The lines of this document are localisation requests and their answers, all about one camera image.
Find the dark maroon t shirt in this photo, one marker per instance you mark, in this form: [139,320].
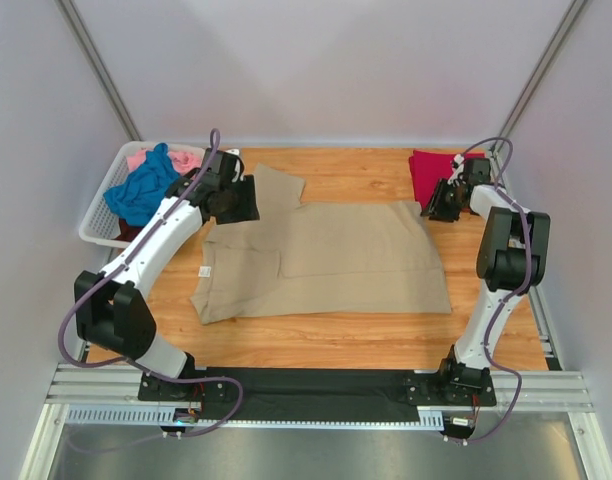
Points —
[128,232]

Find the right aluminium frame post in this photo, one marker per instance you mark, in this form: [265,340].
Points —
[555,44]

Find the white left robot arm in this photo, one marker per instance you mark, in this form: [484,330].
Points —
[110,309]

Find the beige t shirt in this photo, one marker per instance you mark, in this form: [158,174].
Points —
[319,257]

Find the blue crumpled t shirt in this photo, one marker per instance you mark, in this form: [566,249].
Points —
[137,199]

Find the aluminium frame rail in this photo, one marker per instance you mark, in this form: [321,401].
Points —
[123,384]

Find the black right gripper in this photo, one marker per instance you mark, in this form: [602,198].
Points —
[440,200]

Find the aluminium frame post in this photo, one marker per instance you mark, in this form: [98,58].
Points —
[555,44]
[86,43]

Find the left aluminium frame post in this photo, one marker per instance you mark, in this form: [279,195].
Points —
[86,43]

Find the grey slotted cable duct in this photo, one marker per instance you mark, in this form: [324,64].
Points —
[169,416]

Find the white plastic laundry basket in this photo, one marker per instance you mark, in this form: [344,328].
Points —
[100,225]

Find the folded red t shirt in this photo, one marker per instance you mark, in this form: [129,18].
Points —
[426,170]

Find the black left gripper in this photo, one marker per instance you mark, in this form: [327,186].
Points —
[243,198]

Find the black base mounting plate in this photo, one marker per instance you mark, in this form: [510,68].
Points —
[353,394]

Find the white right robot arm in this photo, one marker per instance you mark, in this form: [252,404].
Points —
[511,260]

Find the pink crumpled t shirt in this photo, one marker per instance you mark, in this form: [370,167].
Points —
[183,161]

